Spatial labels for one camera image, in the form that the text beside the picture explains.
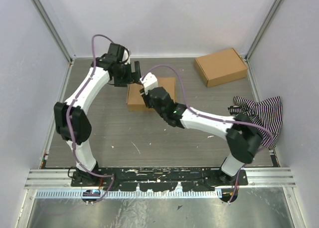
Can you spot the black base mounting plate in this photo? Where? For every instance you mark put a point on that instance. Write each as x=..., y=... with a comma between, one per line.
x=158, y=179

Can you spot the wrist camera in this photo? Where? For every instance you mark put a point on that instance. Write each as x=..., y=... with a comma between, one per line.
x=119, y=52
x=149, y=82

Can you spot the white slotted cable duct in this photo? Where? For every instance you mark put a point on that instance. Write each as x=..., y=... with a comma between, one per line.
x=77, y=193

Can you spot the folded closed cardboard box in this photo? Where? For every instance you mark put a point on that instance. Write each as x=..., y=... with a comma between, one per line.
x=220, y=67

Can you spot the small green circuit board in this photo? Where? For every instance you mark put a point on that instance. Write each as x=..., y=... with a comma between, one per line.
x=91, y=193

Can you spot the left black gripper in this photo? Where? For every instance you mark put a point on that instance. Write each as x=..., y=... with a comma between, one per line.
x=122, y=83

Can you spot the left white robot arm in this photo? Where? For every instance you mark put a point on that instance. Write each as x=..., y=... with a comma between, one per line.
x=71, y=121

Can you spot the left aluminium corner post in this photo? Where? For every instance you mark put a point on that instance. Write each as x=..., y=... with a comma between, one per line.
x=52, y=29

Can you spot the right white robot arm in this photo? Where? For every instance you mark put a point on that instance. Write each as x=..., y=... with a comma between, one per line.
x=243, y=138

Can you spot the aluminium front rail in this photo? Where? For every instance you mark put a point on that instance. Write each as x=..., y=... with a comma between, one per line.
x=257, y=177

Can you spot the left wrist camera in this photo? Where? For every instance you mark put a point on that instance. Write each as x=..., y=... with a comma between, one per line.
x=119, y=52

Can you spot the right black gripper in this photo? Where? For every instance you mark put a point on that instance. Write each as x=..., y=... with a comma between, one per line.
x=146, y=98

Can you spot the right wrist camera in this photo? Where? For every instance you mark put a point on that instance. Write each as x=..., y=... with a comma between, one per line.
x=149, y=82

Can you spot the striped purple black cloth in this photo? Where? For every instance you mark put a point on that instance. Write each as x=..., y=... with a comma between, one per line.
x=267, y=113

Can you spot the right aluminium corner post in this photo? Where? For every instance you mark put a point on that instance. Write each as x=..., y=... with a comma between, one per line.
x=266, y=23

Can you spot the aluminium corner post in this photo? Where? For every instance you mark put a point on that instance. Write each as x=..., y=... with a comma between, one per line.
x=52, y=29
x=266, y=23

